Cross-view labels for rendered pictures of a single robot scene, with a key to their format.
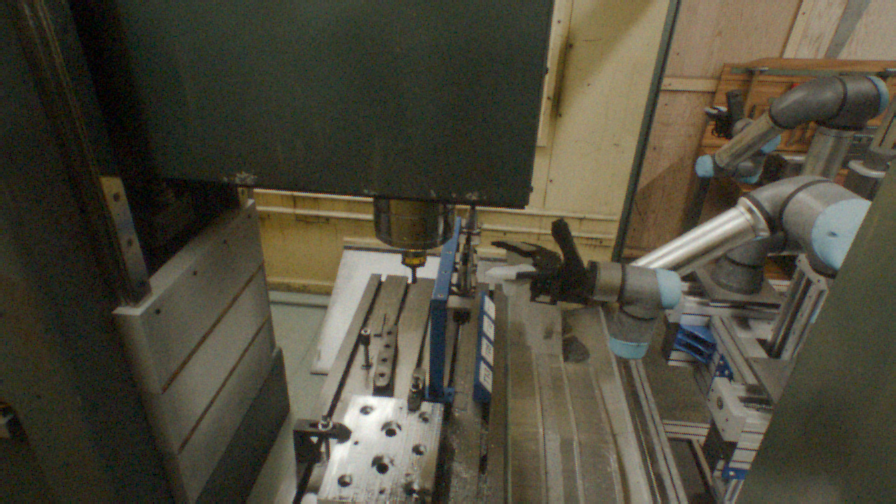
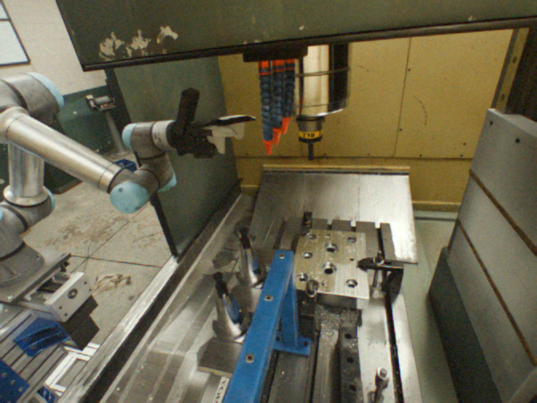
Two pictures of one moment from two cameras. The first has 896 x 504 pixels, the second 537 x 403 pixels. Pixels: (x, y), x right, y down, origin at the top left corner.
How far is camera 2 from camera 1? 158 cm
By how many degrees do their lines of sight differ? 118
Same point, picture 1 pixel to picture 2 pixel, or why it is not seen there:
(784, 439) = not seen: hidden behind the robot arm
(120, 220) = (519, 37)
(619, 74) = not seen: outside the picture
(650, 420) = (104, 352)
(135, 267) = (507, 81)
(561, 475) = (203, 327)
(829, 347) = (135, 99)
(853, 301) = (127, 73)
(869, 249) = not seen: hidden behind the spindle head
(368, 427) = (346, 269)
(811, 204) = (29, 82)
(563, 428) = (176, 366)
